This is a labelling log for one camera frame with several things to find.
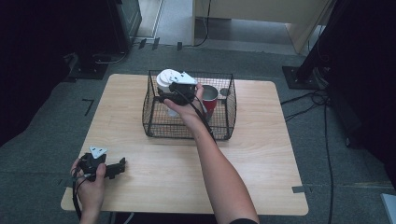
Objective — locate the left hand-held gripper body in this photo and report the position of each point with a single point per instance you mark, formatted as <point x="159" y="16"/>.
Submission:
<point x="93" y="161"/>

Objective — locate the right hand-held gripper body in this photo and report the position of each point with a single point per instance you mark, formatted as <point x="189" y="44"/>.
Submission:
<point x="182" y="90"/>

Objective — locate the white cup with lid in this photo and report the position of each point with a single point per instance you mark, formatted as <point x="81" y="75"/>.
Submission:
<point x="168" y="79"/>

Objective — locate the person's right hand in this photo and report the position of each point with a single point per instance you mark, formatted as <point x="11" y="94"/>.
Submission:
<point x="185" y="109"/>

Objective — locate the person's left hand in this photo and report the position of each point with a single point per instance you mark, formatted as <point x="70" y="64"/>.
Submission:
<point x="90" y="193"/>

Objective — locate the small pale cup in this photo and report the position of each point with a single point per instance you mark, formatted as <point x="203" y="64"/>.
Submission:
<point x="173" y="112"/>

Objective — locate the red cup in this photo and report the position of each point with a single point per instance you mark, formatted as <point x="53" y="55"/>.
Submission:
<point x="210" y="101"/>

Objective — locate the small grey round lid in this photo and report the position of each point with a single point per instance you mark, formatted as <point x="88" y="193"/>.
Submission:
<point x="224" y="91"/>

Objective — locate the black cabinet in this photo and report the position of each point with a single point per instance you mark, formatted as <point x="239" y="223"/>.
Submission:
<point x="124" y="21"/>

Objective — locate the light wooden partition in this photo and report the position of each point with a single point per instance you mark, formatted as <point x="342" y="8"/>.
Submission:
<point x="264" y="12"/>

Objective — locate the grey tape strip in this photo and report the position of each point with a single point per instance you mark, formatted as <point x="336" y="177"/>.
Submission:
<point x="299" y="189"/>

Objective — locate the dark curtain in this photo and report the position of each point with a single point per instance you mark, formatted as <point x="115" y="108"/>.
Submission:
<point x="367" y="77"/>

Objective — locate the white box corner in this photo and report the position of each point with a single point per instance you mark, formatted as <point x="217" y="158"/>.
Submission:
<point x="389" y="208"/>

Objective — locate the black stand base plate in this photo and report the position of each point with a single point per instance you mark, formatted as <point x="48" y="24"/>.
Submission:
<point x="299" y="77"/>
<point x="90" y="70"/>

